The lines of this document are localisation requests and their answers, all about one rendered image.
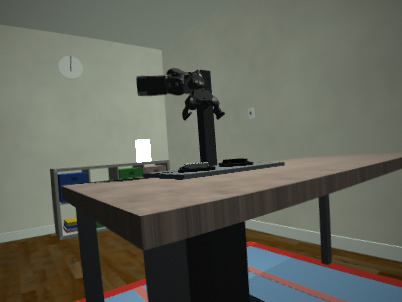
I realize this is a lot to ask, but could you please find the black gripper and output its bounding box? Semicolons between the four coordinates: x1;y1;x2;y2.
182;89;225;120

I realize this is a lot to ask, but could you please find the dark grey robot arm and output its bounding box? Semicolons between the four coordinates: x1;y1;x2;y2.
136;68;205;96

